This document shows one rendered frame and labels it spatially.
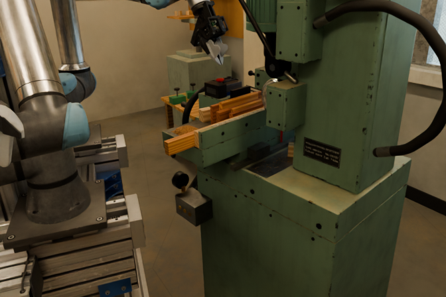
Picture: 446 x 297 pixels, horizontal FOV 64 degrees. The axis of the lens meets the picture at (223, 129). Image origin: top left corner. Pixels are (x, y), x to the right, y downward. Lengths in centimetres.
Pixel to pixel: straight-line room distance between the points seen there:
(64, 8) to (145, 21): 275
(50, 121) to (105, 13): 343
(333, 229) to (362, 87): 36
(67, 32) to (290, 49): 86
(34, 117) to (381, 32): 73
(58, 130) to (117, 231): 44
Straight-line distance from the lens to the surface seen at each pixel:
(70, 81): 138
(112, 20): 405
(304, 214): 102
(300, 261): 112
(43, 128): 63
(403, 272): 209
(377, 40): 91
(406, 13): 83
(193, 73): 334
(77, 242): 101
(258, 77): 123
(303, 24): 90
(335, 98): 98
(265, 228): 116
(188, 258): 202
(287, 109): 97
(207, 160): 105
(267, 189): 108
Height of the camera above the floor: 133
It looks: 22 degrees down
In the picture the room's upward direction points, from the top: 2 degrees counter-clockwise
